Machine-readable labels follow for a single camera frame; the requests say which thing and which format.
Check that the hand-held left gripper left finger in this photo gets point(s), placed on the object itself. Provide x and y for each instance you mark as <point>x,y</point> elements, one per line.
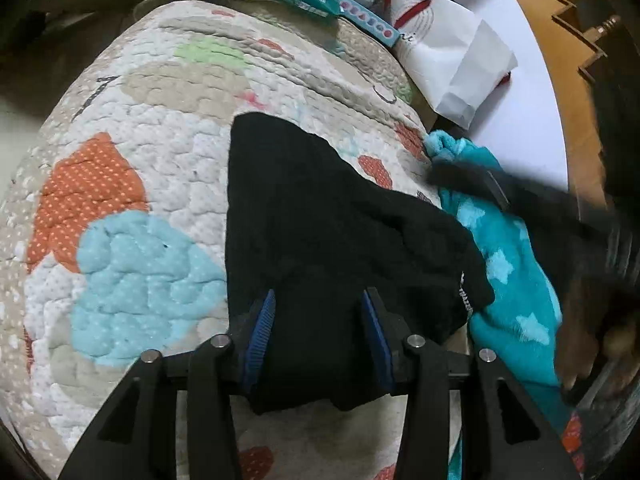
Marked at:
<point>261,327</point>

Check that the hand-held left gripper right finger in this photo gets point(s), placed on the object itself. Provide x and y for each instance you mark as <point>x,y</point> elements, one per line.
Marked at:
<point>375,327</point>

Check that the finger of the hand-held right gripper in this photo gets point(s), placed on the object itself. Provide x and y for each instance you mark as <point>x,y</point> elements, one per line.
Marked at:
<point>520,195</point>

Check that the teal star fleece cloth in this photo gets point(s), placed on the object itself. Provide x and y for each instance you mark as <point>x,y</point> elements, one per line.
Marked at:
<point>515,285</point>

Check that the black pants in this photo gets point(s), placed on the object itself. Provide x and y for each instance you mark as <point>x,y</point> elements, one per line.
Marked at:
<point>310,220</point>

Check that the person's right hand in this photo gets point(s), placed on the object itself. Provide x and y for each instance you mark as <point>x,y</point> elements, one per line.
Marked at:
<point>590,330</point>

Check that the white paper bag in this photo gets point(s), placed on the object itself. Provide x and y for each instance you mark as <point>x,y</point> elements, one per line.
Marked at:
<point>450,55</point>

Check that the quilted patchwork blanket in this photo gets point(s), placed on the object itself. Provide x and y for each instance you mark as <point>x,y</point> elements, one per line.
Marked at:
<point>150,160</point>

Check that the blue blister strip pack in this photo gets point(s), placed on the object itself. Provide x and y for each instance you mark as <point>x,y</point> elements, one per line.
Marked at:
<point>367,20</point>

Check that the wooden furniture frame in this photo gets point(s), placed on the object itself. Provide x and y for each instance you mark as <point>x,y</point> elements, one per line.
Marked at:
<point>565,35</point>

